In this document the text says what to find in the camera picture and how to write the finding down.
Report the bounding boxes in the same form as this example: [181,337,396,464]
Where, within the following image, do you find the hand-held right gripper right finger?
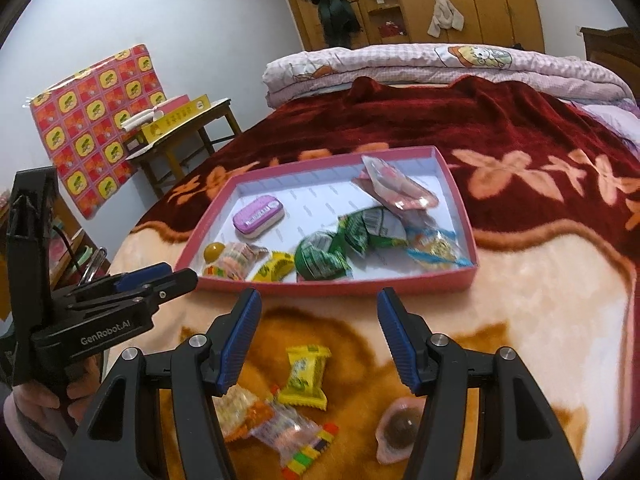
[376,287,583,480]

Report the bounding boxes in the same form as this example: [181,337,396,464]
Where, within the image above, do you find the striped pastel candy packet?
[202,242,268,281]

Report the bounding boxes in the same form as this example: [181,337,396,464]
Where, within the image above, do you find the hanging beige towel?
[427,0,466,38]

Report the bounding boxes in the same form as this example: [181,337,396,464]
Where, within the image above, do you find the red yellow patterned board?
[29,44,168,221]

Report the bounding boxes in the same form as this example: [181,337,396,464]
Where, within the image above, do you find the long yellow box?
[140,94,210,146]

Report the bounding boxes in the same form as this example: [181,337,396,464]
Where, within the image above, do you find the pink shallow cardboard box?
[175,146,480,297]

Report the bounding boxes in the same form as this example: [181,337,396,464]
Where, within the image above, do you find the blue yellow snack packet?
[404,225,473,273]

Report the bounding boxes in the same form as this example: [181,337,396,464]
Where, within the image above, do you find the purple rectangular tin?
[232,196,286,237]

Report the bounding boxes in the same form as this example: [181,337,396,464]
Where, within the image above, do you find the red floral plush blanket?
[100,76,640,480]

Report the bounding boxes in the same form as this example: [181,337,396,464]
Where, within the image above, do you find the folded pink checkered quilt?
[262,42,636,108]

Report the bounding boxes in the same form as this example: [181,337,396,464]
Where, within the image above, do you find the pink clear snack packet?
[352,155,440,211]

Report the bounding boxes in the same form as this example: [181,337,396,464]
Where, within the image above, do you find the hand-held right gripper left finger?
[60,287,263,480]

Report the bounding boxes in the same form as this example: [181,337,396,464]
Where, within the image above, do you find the wooden side table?
[122,97,243,198]

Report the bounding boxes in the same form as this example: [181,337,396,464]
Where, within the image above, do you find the person's left forearm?
[0,395,76,480]

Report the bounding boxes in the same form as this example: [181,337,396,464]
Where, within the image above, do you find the yellow candy packet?
[251,251,296,283]
[277,345,333,411]

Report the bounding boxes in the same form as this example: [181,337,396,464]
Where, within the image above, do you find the hanging dark clothes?
[302,0,361,48]

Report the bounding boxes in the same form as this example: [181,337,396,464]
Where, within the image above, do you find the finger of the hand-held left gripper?
[139,267,200,312]
[64,261,174,307]

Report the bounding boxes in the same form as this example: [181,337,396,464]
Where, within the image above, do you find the orange snack packet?
[215,384,276,443]

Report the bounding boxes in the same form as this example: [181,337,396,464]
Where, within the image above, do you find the white plastic item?
[119,109,166,131]

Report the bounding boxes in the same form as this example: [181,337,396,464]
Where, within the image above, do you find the metal spring clip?
[82,247,108,283]

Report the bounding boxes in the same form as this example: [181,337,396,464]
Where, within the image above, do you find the wooden headboard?
[580,25,640,96]

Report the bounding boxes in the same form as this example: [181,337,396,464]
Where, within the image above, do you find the clear packet with colourful strip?
[250,385,340,476]

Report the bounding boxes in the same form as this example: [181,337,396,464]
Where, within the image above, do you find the brown ball in wrapper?
[375,395,428,466]

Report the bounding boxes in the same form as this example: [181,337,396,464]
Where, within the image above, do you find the person's left hand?
[11,354,107,430]

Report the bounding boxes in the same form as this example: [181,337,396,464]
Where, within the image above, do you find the wooden wardrobe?
[252,0,546,53]

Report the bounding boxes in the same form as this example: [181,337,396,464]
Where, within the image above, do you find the black cable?
[50,227,83,273]

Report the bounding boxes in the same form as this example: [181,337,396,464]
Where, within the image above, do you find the purple bed sheet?
[575,100,640,151]

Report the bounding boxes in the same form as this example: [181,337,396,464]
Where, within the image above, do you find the green snack packet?
[337,206,408,261]
[294,230,353,282]

